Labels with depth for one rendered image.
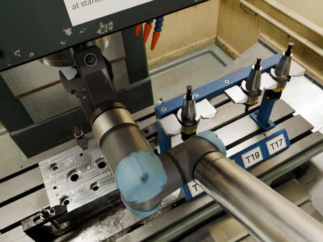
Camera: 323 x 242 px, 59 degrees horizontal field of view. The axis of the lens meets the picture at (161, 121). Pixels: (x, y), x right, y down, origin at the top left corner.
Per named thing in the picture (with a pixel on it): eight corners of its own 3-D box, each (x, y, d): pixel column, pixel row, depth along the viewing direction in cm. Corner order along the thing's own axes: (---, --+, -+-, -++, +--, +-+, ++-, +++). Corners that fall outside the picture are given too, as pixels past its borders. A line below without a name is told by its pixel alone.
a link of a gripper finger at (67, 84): (55, 78, 58) (76, 102, 54) (52, 73, 57) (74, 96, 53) (74, 68, 60) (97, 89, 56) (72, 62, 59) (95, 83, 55)
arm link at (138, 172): (129, 214, 45) (119, 190, 39) (105, 162, 52) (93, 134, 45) (172, 191, 47) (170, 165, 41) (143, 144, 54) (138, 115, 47)
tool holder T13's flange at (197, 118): (193, 109, 83) (193, 103, 81) (204, 123, 79) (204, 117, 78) (173, 116, 82) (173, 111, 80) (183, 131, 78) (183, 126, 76)
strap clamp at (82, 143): (95, 160, 110) (85, 137, 98) (87, 163, 109) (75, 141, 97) (85, 136, 117) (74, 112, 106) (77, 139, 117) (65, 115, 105)
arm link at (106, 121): (94, 134, 45) (140, 114, 47) (85, 115, 48) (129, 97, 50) (104, 159, 51) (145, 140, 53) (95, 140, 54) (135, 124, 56)
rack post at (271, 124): (275, 126, 114) (297, 68, 92) (265, 131, 113) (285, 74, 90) (258, 110, 120) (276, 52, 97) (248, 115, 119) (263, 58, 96)
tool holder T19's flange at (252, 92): (253, 81, 89) (254, 75, 87) (266, 93, 85) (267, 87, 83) (236, 89, 87) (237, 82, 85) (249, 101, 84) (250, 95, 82)
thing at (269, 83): (280, 86, 86) (281, 84, 85) (267, 92, 84) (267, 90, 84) (265, 73, 90) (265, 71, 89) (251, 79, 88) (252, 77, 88)
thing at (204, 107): (220, 114, 80) (220, 113, 79) (204, 122, 79) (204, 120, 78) (206, 99, 84) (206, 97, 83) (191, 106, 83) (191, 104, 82)
